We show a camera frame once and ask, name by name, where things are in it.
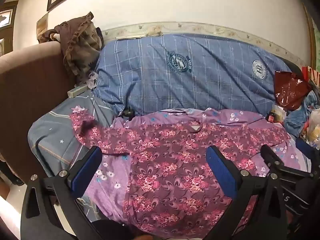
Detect light blue cloth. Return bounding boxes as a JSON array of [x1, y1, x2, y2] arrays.
[[284, 90, 320, 138]]

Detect small red packet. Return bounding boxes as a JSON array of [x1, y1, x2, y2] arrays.
[[266, 104, 288, 123]]

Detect brown patterned cloth pile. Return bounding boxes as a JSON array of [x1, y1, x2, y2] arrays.
[[37, 11, 104, 84]]

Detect brown sofa armrest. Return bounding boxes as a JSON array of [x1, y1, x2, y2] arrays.
[[0, 41, 77, 185]]

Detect red plastic bag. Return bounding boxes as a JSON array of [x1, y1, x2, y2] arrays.
[[274, 70, 313, 110]]

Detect black cable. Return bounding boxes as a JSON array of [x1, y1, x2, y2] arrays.
[[117, 80, 140, 120]]

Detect maroon floral shirt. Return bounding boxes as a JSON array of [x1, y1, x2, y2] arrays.
[[70, 110, 292, 240]]

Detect grey striped pillow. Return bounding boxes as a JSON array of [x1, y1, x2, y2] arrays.
[[27, 96, 118, 178]]

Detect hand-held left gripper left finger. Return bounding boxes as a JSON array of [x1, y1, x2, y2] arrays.
[[21, 146, 103, 240]]

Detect small wall poster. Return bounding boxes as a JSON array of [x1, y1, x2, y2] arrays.
[[36, 13, 49, 37]]

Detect yellow plastic bag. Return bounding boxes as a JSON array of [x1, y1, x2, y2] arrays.
[[304, 110, 320, 147]]

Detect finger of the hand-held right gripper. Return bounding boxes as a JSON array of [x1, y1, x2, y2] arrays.
[[260, 145, 313, 180]]

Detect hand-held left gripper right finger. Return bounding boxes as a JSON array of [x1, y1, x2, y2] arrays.
[[205, 145, 293, 240]]

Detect dark wooden door frame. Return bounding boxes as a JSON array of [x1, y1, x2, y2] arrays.
[[0, 0, 19, 57]]

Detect purple floral bedsheet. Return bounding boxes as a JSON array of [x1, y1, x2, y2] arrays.
[[85, 107, 310, 233]]

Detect beige small box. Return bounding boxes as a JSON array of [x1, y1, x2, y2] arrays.
[[68, 84, 88, 98]]

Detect blue plaid quilt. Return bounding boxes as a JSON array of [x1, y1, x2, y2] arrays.
[[94, 34, 293, 117]]

